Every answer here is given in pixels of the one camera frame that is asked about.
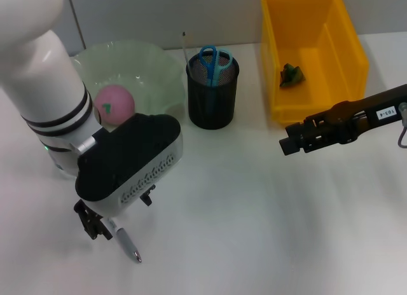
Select right gripper black plug cable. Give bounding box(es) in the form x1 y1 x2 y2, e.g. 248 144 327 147
397 101 407 148

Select black mesh pen holder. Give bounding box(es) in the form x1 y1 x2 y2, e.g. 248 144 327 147
186 50 240 130

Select green plastic wrapper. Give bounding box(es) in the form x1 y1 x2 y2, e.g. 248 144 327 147
279 62 307 88

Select pink peach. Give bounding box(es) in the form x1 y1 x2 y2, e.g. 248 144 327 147
94 84 136 128

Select blue scissors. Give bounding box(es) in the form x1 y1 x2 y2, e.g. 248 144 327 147
198 45 235 116

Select pale green glass fruit plate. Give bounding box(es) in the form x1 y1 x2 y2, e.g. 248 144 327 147
70 39 187 130

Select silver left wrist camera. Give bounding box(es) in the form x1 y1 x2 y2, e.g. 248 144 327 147
74 113 184 219

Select clear water bottle green label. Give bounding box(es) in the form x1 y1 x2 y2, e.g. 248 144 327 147
49 150 79 181

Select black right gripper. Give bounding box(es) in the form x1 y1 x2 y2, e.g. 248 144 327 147
278 84 407 156

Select silver ballpoint pen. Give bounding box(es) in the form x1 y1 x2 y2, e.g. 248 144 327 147
106 217 143 264

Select clear plastic ruler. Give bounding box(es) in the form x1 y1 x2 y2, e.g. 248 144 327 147
180 30 196 74

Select yellow plastic bin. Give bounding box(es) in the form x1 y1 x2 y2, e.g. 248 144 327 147
260 0 370 129

